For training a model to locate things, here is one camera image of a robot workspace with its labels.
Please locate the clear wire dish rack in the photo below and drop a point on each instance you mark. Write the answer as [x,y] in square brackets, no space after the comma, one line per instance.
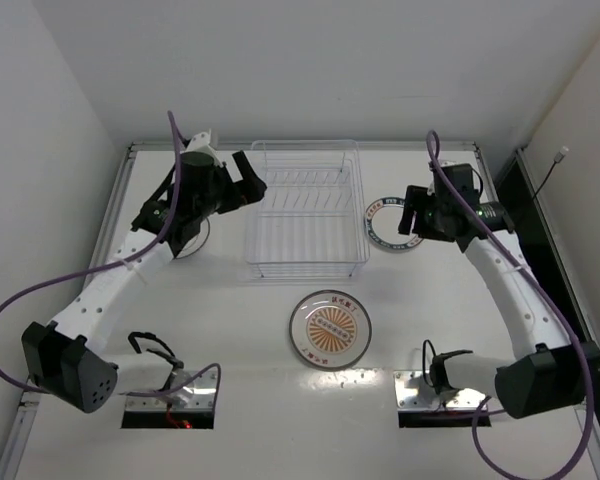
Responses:
[310,223]

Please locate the green rimmed white plate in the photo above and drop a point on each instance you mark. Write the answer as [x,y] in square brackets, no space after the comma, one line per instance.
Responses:
[197,242]

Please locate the metal base plate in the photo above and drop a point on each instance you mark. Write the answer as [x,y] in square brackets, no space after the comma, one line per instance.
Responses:
[197,396]
[413,395]

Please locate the orange sunburst plate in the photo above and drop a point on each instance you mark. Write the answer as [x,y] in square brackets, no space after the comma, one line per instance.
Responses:
[330,330]

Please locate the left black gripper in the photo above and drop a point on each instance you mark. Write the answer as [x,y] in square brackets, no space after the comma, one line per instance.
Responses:
[237,182]

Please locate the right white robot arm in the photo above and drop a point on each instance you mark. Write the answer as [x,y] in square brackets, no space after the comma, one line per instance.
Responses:
[551,369]

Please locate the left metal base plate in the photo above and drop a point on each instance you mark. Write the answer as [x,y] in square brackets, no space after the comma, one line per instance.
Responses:
[197,396]

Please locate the blue rimmed white plate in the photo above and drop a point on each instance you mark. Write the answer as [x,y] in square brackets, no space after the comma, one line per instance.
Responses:
[382,217]

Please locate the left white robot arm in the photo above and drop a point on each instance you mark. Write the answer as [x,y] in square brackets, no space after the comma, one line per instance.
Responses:
[65,356]

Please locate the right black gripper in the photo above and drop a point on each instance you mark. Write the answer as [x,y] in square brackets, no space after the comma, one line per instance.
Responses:
[419,212]

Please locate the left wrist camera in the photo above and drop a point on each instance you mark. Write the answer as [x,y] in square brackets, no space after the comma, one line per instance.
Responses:
[202,142]

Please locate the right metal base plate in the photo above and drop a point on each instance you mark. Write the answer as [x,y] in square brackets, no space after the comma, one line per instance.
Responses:
[413,395]

